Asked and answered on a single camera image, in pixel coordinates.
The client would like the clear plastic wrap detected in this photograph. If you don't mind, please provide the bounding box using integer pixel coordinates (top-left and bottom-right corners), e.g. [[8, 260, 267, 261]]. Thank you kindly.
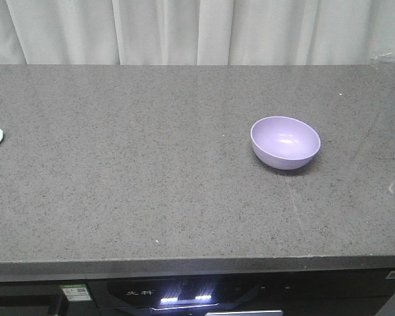
[[370, 50, 395, 66]]

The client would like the upper silver drawer handle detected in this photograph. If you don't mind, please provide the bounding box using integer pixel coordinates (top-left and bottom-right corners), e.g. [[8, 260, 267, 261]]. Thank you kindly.
[[205, 310, 284, 316]]

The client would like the black drawer sterilizer cabinet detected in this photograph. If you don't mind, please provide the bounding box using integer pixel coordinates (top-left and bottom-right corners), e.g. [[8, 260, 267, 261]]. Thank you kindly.
[[88, 269, 395, 315]]

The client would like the purple plastic bowl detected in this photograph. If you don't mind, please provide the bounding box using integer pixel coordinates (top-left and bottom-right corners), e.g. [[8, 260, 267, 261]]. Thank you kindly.
[[250, 116, 321, 171]]

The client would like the white curtain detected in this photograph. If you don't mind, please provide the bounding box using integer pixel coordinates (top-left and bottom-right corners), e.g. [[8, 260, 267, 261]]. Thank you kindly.
[[0, 1, 395, 65]]

